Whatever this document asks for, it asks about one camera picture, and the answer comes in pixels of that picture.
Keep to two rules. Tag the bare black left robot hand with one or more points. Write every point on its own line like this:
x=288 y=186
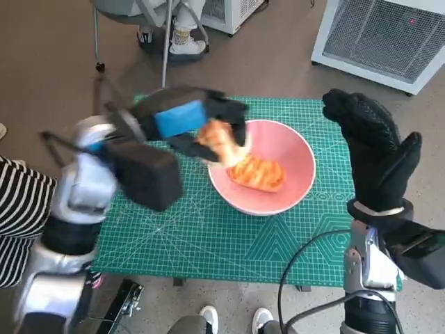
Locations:
x=180 y=120

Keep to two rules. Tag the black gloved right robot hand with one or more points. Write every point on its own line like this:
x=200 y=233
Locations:
x=375 y=160

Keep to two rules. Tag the round bread bun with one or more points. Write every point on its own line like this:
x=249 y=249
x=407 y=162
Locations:
x=217 y=135

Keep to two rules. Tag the pink bowl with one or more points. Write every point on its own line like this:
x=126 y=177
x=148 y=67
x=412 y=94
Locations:
x=295 y=156

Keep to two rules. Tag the long striped bread loaf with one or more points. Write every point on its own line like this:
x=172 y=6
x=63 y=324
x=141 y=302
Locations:
x=257 y=174

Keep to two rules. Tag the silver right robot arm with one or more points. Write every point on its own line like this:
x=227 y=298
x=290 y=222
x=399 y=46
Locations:
x=368 y=264

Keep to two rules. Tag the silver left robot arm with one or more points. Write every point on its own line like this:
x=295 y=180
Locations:
x=83 y=188

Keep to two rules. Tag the grey office chair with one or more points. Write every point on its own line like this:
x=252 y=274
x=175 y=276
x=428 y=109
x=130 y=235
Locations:
x=165 y=69

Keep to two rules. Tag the person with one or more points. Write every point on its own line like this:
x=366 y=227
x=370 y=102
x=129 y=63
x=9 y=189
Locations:
x=21 y=195
x=184 y=38
x=208 y=315

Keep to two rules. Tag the small white grille appliance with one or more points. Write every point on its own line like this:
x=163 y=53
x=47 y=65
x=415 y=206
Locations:
x=227 y=17

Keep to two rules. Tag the large white grille appliance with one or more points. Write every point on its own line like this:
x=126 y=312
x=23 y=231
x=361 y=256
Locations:
x=375 y=35

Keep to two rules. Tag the green cutting mat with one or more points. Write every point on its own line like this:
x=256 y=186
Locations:
x=208 y=250

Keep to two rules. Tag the small black table clamp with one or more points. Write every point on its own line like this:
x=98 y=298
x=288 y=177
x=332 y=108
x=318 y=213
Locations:
x=303 y=288
x=179 y=282

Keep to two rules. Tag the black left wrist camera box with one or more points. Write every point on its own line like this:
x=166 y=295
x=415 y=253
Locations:
x=149 y=177

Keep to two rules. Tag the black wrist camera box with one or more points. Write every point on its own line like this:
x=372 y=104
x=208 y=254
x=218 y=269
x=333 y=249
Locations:
x=417 y=254
x=149 y=177

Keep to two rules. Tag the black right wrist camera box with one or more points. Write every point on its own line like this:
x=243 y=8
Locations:
x=417 y=254

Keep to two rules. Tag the black metal bracket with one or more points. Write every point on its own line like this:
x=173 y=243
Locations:
x=123 y=302

